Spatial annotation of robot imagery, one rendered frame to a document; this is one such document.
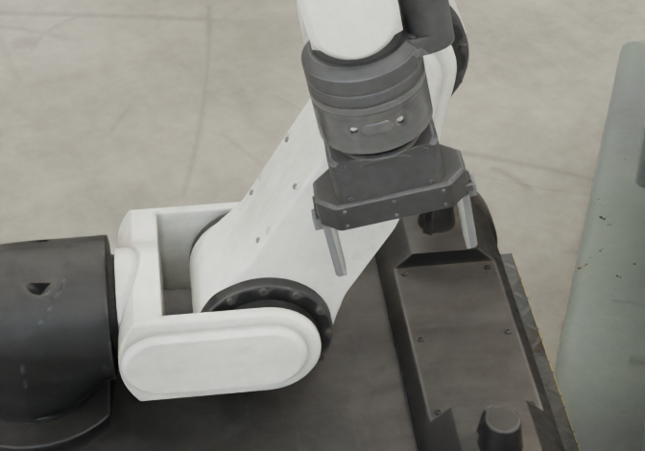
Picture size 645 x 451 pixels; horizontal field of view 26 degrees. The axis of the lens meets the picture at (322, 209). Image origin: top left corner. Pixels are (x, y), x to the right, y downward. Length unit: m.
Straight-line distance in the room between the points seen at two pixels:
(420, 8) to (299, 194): 0.39
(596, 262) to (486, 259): 0.63
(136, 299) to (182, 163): 1.39
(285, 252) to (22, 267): 0.27
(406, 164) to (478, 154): 1.76
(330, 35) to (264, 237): 0.46
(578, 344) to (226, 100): 1.11
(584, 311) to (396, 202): 1.15
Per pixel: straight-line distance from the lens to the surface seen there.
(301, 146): 1.37
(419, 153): 1.06
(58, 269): 1.43
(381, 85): 1.00
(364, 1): 0.94
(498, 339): 1.58
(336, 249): 1.12
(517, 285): 1.93
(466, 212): 1.11
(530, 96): 2.99
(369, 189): 1.07
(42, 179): 2.79
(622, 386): 2.10
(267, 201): 1.40
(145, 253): 1.45
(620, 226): 2.37
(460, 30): 1.24
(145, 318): 1.40
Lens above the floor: 1.70
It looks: 40 degrees down
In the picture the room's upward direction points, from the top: straight up
